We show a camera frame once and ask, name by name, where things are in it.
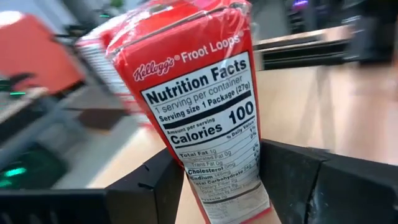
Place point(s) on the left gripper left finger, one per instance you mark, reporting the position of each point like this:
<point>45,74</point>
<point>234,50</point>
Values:
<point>149,193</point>

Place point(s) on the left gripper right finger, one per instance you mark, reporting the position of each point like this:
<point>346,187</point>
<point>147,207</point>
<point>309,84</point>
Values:
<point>295,186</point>

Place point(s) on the red Froot Loops cereal box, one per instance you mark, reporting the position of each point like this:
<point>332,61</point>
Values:
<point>102,68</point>
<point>192,46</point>

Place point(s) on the wooden shelf black metal legs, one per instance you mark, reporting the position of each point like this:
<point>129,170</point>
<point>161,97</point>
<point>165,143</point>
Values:
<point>326,109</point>

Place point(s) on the orange partition panel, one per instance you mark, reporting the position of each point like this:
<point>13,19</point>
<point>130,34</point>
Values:
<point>34,49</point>

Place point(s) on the black metal table frame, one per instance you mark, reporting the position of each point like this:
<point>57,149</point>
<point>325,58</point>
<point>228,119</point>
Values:
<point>295,56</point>

